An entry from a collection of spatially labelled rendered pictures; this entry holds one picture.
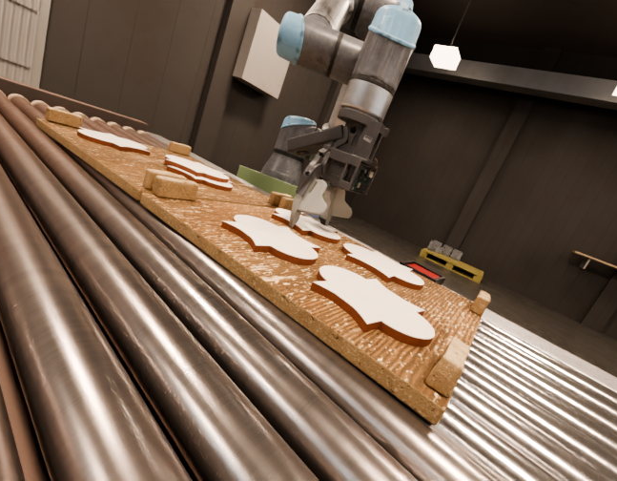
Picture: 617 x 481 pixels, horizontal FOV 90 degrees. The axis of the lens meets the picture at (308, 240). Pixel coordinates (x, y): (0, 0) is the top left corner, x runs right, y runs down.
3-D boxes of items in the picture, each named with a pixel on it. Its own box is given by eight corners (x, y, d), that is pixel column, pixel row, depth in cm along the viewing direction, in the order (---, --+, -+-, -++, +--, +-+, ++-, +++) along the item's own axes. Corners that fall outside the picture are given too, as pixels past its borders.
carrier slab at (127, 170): (188, 160, 91) (189, 156, 91) (290, 215, 71) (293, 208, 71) (34, 125, 62) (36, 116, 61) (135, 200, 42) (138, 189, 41)
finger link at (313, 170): (298, 192, 49) (329, 148, 50) (291, 188, 50) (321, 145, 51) (309, 205, 53) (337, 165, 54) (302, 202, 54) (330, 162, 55)
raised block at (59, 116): (77, 128, 67) (80, 115, 67) (81, 130, 66) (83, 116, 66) (43, 119, 62) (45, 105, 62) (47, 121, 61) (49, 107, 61)
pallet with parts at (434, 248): (483, 279, 673) (490, 263, 665) (479, 283, 599) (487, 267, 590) (426, 252, 737) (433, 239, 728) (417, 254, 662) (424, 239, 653)
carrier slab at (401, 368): (294, 217, 70) (296, 210, 70) (480, 316, 50) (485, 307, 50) (138, 202, 41) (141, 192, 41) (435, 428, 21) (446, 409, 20)
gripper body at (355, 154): (345, 194, 48) (378, 116, 45) (304, 176, 53) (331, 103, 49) (365, 198, 55) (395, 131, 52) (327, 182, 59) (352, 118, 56)
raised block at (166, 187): (189, 198, 47) (194, 180, 46) (195, 202, 46) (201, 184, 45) (149, 193, 42) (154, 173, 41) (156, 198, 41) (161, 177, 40)
